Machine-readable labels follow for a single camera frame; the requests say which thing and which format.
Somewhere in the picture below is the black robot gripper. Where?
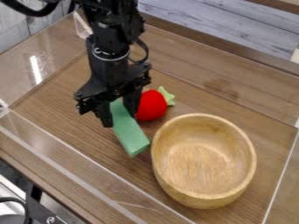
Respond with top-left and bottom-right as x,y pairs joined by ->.
73,51 -> 151,128

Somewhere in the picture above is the green rectangular block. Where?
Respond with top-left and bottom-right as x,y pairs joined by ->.
109,100 -> 151,158

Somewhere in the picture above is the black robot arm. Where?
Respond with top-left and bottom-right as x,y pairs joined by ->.
73,0 -> 151,128

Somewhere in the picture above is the brown wooden bowl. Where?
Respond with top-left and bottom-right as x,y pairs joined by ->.
151,113 -> 258,209

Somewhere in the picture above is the red plush strawberry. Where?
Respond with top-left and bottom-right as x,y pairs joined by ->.
135,86 -> 175,122

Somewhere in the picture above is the clear acrylic corner bracket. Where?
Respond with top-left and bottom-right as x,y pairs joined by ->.
72,11 -> 92,39

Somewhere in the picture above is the black cable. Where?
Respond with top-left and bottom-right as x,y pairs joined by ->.
0,0 -> 63,18

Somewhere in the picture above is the black metal table frame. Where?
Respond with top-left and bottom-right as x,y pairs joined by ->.
25,185 -> 67,224

